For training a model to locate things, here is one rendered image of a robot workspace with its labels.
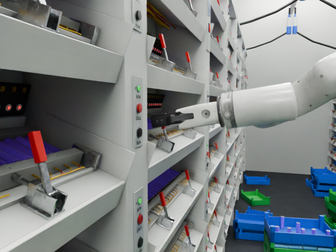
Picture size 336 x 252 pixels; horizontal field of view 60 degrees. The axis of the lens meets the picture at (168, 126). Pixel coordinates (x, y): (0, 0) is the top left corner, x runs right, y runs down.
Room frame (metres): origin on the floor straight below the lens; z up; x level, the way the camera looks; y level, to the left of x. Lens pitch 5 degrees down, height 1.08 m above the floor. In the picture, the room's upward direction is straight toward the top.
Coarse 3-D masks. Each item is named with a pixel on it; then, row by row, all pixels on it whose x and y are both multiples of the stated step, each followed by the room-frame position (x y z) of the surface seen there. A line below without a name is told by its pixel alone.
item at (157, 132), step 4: (172, 124) 0.97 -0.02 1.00; (176, 124) 1.00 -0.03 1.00; (152, 128) 0.80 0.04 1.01; (156, 128) 0.82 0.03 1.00; (160, 128) 0.84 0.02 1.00; (168, 128) 0.89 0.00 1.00; (172, 128) 0.94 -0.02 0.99; (176, 128) 0.99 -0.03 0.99; (148, 132) 0.74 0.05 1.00; (152, 132) 0.76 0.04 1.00; (156, 132) 0.79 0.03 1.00; (160, 132) 0.83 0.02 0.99; (168, 132) 0.89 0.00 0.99; (172, 132) 0.91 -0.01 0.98; (176, 132) 0.94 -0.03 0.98; (148, 136) 0.74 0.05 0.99; (156, 136) 0.81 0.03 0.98; (164, 136) 0.82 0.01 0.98
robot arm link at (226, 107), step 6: (222, 96) 0.66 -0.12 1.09; (228, 96) 0.66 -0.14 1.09; (222, 102) 0.65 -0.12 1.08; (228, 102) 0.65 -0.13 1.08; (222, 108) 0.65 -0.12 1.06; (228, 108) 0.65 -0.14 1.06; (222, 114) 0.66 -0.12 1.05; (228, 114) 0.64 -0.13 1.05; (222, 120) 0.66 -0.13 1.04; (228, 120) 0.65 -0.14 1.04; (234, 120) 0.65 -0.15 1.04; (228, 126) 0.66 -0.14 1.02; (234, 126) 0.66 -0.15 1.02
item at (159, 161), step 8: (152, 112) 1.07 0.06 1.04; (168, 112) 1.17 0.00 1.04; (192, 128) 1.13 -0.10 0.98; (200, 128) 1.13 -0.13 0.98; (168, 136) 0.89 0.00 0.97; (184, 136) 0.97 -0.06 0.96; (200, 136) 1.07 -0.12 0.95; (152, 144) 0.55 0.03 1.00; (176, 144) 0.82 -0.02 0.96; (184, 144) 0.85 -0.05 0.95; (192, 144) 0.95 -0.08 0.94; (200, 144) 1.13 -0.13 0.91; (152, 152) 0.55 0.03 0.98; (160, 152) 0.69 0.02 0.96; (168, 152) 0.71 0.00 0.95; (176, 152) 0.75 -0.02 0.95; (184, 152) 0.86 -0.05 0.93; (152, 160) 0.61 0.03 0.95; (160, 160) 0.63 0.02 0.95; (168, 160) 0.70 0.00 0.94; (176, 160) 0.79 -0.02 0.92; (152, 168) 0.59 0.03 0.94; (160, 168) 0.65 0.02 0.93; (152, 176) 0.61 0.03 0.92
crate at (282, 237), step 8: (264, 216) 1.54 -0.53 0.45; (272, 216) 1.54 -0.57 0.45; (320, 216) 1.49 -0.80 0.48; (264, 224) 1.54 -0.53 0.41; (272, 224) 1.55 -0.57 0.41; (288, 224) 1.53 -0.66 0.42; (304, 224) 1.52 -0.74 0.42; (312, 224) 1.51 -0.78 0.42; (320, 224) 1.49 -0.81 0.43; (272, 232) 1.36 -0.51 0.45; (280, 232) 1.35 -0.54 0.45; (288, 232) 1.35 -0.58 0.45; (320, 232) 1.46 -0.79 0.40; (272, 240) 1.36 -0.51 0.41; (280, 240) 1.35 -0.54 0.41; (288, 240) 1.35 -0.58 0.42; (296, 240) 1.34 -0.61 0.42; (304, 240) 1.33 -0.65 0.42; (312, 240) 1.33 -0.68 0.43; (320, 240) 1.32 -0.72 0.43; (328, 240) 1.32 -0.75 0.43
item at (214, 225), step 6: (216, 210) 1.79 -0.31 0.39; (222, 210) 1.80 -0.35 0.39; (216, 216) 1.65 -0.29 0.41; (222, 216) 1.79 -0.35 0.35; (210, 222) 1.64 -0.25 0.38; (216, 222) 1.64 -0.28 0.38; (210, 228) 1.58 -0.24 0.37; (216, 228) 1.61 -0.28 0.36; (210, 234) 1.52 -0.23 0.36; (216, 234) 1.54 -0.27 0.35; (210, 240) 1.46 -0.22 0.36; (210, 246) 1.39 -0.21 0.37
